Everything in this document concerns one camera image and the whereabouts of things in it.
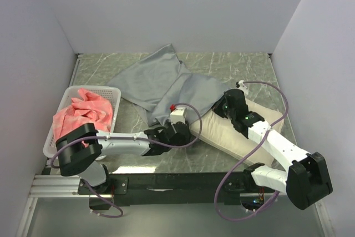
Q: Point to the pink crumpled cloth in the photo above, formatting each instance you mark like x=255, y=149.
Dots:
x=89, y=107

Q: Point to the beige pillow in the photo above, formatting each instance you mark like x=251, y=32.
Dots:
x=221, y=134

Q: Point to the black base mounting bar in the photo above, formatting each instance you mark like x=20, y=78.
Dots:
x=178, y=188

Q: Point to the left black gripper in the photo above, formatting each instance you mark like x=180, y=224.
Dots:
x=186, y=140

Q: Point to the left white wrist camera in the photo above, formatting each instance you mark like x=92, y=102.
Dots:
x=177, y=114

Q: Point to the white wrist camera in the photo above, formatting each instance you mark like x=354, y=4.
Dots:
x=241, y=86
x=177, y=114

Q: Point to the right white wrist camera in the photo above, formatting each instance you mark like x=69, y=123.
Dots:
x=241, y=86

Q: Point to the white plastic basket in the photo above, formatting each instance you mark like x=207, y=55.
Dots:
x=111, y=94

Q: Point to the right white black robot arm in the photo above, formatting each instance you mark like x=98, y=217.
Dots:
x=304, y=179

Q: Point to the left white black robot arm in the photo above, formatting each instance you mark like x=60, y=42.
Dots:
x=78, y=150

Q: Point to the grey pillowcase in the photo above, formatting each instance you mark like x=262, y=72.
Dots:
x=160, y=80

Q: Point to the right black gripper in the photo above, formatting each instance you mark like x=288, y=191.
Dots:
x=217, y=107

